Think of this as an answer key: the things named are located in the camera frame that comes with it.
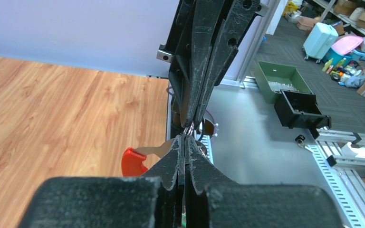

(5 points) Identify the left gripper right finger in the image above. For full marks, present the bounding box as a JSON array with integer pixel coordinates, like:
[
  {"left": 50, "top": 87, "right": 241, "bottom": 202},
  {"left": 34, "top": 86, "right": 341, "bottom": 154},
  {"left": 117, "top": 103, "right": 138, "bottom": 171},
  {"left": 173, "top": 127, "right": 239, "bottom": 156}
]
[{"left": 185, "top": 136, "right": 343, "bottom": 228}]

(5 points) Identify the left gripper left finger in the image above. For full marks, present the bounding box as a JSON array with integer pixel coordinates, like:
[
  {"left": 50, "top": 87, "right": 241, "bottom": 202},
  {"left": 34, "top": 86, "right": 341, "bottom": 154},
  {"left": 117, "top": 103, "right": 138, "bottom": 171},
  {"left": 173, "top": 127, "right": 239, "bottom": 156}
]
[{"left": 19, "top": 135, "right": 185, "bottom": 228}]

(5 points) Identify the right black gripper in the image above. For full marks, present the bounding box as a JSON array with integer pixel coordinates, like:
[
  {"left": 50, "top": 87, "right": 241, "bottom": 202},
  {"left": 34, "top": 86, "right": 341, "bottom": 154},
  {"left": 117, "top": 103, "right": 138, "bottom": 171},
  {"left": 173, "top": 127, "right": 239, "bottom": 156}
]
[{"left": 157, "top": 0, "right": 268, "bottom": 127}]

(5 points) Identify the metal key organizer with rings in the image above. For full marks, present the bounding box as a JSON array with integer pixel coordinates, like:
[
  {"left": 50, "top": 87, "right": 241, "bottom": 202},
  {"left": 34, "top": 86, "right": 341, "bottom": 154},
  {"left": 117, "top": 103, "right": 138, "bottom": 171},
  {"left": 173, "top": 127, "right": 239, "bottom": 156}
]
[{"left": 121, "top": 124, "right": 208, "bottom": 178}]

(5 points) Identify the green plastic bin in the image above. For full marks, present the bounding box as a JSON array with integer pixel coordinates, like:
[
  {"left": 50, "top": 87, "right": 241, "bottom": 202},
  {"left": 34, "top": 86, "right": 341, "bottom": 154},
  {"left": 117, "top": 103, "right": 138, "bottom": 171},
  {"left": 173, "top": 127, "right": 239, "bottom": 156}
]
[{"left": 253, "top": 61, "right": 313, "bottom": 104}]

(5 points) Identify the mint green suitcase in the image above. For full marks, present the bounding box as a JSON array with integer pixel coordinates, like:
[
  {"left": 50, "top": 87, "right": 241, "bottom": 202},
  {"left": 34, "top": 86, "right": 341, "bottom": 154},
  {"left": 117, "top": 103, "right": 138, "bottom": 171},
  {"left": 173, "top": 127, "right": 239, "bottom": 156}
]
[{"left": 302, "top": 22, "right": 338, "bottom": 64}]

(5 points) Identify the black plastic bin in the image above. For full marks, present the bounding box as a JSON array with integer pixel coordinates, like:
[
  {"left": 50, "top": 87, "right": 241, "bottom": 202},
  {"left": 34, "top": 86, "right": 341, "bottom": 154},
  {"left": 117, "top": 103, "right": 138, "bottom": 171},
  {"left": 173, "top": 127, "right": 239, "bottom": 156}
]
[{"left": 274, "top": 90, "right": 332, "bottom": 129}]

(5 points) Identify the pink plastic basin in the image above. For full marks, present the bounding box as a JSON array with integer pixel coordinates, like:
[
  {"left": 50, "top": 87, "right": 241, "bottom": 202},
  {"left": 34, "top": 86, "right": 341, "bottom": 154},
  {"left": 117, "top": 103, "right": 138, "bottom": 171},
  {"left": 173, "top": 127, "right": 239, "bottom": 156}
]
[{"left": 331, "top": 35, "right": 363, "bottom": 55}]

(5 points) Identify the storage shelf with boxes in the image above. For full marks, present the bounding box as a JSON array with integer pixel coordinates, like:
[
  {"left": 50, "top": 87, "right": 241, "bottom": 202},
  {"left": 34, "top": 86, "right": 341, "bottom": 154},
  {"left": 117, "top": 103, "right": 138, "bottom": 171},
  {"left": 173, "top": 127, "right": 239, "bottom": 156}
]
[{"left": 313, "top": 0, "right": 365, "bottom": 35}]

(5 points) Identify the aluminium profile rail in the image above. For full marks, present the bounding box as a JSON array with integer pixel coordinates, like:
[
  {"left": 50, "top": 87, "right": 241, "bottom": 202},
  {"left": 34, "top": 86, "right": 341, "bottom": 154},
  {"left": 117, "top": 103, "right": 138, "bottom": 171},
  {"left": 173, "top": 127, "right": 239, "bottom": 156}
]
[{"left": 309, "top": 129, "right": 365, "bottom": 145}]

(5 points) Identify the slotted grey cable duct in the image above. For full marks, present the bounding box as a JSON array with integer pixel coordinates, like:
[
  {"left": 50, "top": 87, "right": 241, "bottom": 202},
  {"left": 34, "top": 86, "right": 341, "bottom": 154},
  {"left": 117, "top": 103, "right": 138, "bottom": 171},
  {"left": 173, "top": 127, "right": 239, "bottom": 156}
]
[{"left": 307, "top": 144, "right": 365, "bottom": 228}]

